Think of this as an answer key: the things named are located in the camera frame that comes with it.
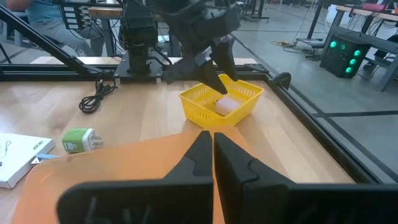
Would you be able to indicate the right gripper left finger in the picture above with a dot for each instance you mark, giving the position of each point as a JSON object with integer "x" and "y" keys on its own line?
{"x": 174, "y": 199}

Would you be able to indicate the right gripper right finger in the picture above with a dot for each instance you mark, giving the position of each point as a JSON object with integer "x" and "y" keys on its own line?
{"x": 248, "y": 199}

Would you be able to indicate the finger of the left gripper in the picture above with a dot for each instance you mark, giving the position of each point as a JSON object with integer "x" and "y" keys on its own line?
{"x": 202, "y": 74}
{"x": 225, "y": 60}

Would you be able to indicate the pink rectangular block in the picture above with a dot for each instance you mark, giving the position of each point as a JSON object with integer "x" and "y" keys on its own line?
{"x": 226, "y": 105}

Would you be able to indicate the orange plastic sheet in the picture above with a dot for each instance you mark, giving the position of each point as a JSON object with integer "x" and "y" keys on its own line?
{"x": 124, "y": 168}

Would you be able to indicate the green white charger plug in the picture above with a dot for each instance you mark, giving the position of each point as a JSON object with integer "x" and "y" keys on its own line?
{"x": 76, "y": 141}

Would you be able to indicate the white card reader box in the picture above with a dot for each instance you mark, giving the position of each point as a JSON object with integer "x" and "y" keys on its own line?
{"x": 18, "y": 155}

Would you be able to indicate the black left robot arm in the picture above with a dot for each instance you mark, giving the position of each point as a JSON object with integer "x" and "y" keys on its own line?
{"x": 138, "y": 34}

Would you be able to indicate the yellow plastic mesh basket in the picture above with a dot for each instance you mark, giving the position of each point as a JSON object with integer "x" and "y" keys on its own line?
{"x": 199, "y": 109}

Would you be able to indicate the wooden background table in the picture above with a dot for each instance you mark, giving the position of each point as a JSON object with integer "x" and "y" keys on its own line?
{"x": 104, "y": 12}

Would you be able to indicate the computer tower with green lights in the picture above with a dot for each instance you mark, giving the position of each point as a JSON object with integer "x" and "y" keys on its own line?
{"x": 342, "y": 56}

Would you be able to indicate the black white outlet panel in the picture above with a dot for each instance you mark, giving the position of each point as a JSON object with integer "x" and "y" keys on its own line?
{"x": 73, "y": 15}

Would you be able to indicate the person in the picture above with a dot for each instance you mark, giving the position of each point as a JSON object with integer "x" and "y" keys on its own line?
{"x": 53, "y": 21}

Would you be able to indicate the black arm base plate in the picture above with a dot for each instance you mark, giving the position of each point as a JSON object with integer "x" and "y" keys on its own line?
{"x": 124, "y": 73}

